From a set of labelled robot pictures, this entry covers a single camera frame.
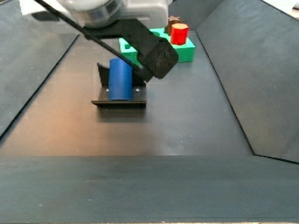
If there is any brown star peg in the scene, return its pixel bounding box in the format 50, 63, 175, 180
163, 16, 182, 35

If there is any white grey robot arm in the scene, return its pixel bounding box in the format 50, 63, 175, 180
58, 0, 174, 28

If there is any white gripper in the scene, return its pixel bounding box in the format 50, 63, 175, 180
116, 0, 174, 29

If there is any black cradle fixture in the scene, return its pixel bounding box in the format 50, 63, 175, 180
91, 62, 146, 107

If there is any red hexagonal peg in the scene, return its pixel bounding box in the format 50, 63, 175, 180
171, 23, 190, 46

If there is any green shape sorter block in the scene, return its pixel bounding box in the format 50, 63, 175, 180
118, 27, 196, 67

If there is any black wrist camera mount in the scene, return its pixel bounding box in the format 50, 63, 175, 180
83, 21, 179, 82

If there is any black cable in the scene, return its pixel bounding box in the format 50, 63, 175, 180
34, 0, 144, 72

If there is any blue oval cylinder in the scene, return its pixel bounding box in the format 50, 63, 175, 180
108, 58, 132, 101

